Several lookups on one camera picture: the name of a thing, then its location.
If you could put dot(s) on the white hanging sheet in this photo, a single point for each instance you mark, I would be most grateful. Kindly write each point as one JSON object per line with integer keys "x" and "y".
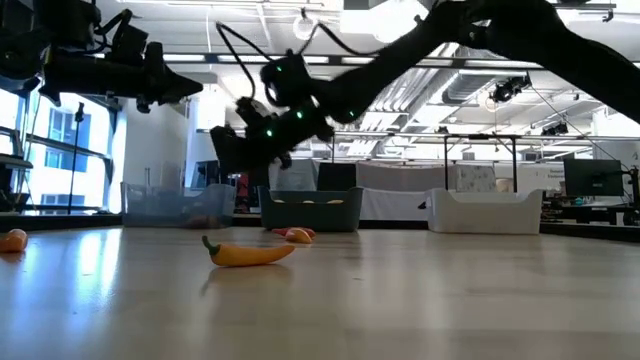
{"x": 300, "y": 177}

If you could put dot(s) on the white cloth covered table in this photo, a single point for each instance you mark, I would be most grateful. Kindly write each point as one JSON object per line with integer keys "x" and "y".
{"x": 395, "y": 200}

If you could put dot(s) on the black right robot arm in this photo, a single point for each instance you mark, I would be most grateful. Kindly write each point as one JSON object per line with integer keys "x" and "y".
{"x": 500, "y": 35}

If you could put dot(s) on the black aluminium table frame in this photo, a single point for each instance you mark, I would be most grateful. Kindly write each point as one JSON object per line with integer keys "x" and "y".
{"x": 60, "y": 222}

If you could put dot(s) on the black ceiling fixture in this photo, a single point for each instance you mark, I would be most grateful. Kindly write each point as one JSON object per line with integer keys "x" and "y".
{"x": 555, "y": 129}

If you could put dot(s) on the red upright object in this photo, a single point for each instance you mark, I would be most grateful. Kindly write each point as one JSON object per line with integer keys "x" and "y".
{"x": 243, "y": 192}

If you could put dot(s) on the teal plastic basket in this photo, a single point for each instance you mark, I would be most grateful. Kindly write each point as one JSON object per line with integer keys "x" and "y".
{"x": 310, "y": 212}

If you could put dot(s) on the black ceiling spotlight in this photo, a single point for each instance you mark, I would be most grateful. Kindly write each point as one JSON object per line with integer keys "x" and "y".
{"x": 507, "y": 90}

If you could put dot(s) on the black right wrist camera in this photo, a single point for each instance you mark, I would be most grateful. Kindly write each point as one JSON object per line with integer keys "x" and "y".
{"x": 252, "y": 112}

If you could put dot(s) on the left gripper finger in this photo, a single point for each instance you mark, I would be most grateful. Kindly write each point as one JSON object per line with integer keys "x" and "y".
{"x": 180, "y": 87}

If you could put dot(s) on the patterned cloth panel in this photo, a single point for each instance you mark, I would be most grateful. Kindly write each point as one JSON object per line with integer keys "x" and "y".
{"x": 475, "y": 179}

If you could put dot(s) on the black metal rig frame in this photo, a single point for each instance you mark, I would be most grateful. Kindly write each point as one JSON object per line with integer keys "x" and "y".
{"x": 514, "y": 165}

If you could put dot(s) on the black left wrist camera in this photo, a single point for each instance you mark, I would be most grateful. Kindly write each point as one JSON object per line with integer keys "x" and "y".
{"x": 127, "y": 42}

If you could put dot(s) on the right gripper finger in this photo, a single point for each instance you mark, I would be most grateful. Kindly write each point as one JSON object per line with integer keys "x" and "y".
{"x": 232, "y": 150}

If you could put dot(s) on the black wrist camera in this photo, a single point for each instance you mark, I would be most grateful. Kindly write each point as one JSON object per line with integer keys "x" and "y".
{"x": 252, "y": 112}
{"x": 127, "y": 42}

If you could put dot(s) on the black tripod stand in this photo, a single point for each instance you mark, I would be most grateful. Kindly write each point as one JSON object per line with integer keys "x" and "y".
{"x": 76, "y": 160}

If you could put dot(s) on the dark cluttered desk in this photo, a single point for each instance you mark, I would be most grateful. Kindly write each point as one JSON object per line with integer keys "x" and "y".
{"x": 590, "y": 210}

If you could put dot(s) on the white plastic basket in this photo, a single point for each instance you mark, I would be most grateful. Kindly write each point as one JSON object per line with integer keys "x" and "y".
{"x": 485, "y": 215}

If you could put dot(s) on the round white ceiling lamp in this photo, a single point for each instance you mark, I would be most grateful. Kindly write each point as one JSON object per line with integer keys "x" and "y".
{"x": 304, "y": 29}

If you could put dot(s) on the red chili pepper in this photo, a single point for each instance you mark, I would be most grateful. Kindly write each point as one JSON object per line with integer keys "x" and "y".
{"x": 279, "y": 231}

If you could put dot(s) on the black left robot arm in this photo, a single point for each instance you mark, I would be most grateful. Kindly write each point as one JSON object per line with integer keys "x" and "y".
{"x": 30, "y": 40}

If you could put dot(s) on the silver ventilation duct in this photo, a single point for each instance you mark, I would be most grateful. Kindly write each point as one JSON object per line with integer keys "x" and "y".
{"x": 465, "y": 87}

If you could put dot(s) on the black flat monitor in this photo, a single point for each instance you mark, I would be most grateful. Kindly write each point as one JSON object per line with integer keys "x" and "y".
{"x": 595, "y": 177}

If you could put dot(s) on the grey translucent plastic basket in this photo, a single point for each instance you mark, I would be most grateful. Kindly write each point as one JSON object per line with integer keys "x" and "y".
{"x": 160, "y": 205}

